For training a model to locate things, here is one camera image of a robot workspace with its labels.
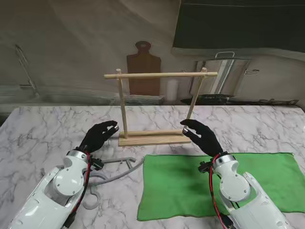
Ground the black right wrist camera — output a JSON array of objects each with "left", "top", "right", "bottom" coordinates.
[{"left": 198, "top": 161, "right": 213, "bottom": 173}]

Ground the green microfibre towel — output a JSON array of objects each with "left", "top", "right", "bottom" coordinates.
[{"left": 137, "top": 152, "right": 301, "bottom": 221}]

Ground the printed steel stock pot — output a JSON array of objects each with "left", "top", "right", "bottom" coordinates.
[{"left": 187, "top": 51, "right": 260, "bottom": 97}]

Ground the wooden hanging rack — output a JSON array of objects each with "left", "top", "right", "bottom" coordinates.
[{"left": 103, "top": 67, "right": 218, "bottom": 147}]

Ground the red and black right arm cable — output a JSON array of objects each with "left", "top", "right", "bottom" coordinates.
[{"left": 208, "top": 155, "right": 236, "bottom": 229}]

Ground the grey plastic clothes hanger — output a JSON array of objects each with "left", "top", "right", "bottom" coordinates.
[{"left": 82, "top": 156, "right": 145, "bottom": 210}]

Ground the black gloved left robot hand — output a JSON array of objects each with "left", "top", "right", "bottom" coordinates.
[{"left": 79, "top": 120, "right": 119, "bottom": 154}]

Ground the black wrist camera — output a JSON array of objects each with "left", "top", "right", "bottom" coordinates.
[
  {"left": 198, "top": 161, "right": 213, "bottom": 173},
  {"left": 91, "top": 157, "right": 105, "bottom": 171}
]

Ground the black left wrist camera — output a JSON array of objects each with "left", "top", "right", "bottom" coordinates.
[{"left": 91, "top": 157, "right": 105, "bottom": 171}]

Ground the brown printed cutting board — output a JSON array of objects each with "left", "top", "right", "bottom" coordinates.
[{"left": 126, "top": 41, "right": 162, "bottom": 96}]

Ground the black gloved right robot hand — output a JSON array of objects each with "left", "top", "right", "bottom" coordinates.
[{"left": 180, "top": 119, "right": 224, "bottom": 157}]

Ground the red and black arm cable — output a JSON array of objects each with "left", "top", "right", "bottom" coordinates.
[
  {"left": 208, "top": 155, "right": 236, "bottom": 229},
  {"left": 63, "top": 152, "right": 94, "bottom": 229}
]

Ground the printed white bottle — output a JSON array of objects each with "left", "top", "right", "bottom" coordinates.
[{"left": 166, "top": 78, "right": 180, "bottom": 102}]

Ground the red and black left arm cable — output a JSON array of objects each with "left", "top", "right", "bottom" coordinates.
[{"left": 63, "top": 152, "right": 94, "bottom": 229}]

